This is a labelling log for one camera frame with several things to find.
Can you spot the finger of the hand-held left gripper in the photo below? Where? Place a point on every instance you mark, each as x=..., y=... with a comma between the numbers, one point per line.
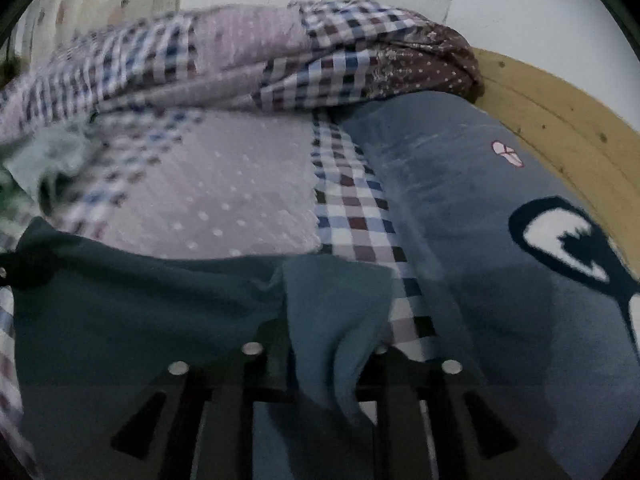
x=10, y=272

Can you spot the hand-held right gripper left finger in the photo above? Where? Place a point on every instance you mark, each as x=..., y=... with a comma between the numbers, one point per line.
x=270, y=360

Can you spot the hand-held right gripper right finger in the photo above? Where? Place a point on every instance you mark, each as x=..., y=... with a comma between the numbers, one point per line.
x=400, y=375

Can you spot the light blue denim pants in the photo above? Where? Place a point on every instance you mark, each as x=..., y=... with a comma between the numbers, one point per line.
x=50, y=160

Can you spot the teal sweatshirt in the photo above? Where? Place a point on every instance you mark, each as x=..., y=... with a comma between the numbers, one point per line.
x=150, y=310

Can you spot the blue plush pillow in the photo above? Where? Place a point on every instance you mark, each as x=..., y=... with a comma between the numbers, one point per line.
x=475, y=260

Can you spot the checked bed sheet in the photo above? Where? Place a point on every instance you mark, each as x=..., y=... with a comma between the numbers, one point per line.
x=225, y=185

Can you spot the checked patchwork quilt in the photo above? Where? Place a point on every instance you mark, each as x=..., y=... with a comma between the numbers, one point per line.
x=225, y=60

